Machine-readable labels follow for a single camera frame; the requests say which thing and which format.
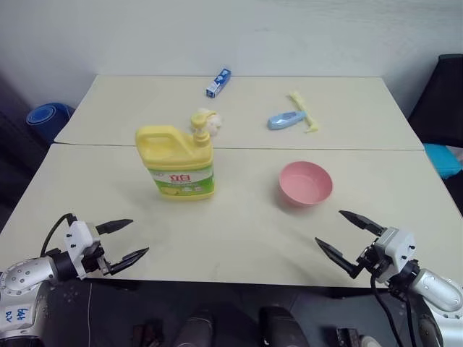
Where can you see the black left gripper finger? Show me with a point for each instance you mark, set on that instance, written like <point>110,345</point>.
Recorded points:
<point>128,261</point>
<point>113,225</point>

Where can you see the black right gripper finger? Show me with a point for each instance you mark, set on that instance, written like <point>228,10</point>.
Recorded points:
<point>363,222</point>
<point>340,256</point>

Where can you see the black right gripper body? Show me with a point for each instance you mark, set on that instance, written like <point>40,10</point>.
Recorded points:
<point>370,262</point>

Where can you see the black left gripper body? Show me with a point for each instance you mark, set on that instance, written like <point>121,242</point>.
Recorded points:
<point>92,261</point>

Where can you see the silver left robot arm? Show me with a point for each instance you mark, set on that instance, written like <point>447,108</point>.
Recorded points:
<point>21,278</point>

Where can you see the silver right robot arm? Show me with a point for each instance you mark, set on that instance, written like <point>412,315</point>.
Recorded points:
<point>437,289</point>

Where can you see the pink plastic bowl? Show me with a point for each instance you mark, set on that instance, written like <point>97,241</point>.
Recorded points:
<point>305,184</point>

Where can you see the yellow detergent bottle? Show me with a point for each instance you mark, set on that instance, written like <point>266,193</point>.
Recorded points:
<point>181,162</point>

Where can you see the dark rounded shape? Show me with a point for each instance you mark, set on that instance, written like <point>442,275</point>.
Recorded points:
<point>195,330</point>

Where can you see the light blue cushion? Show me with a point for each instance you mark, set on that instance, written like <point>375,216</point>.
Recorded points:
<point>441,159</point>

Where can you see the blue rolled foam mat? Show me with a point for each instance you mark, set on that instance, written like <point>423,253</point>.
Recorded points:
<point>47,117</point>

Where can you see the pale yellow toothbrush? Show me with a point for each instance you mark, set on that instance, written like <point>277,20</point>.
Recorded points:
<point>302,106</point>

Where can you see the black chair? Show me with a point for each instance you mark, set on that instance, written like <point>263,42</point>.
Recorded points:
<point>441,101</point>

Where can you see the white crumpled soft ball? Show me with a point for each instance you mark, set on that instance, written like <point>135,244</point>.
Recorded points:
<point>216,124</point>

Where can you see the blue white toothpaste box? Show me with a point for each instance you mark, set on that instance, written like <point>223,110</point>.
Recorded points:
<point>218,83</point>

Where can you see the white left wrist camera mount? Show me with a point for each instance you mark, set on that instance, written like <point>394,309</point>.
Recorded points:
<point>80,236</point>

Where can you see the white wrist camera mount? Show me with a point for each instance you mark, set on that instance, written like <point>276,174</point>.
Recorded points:
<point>80,236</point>
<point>396,246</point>

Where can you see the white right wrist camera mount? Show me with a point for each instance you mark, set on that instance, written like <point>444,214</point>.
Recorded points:
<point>396,246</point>

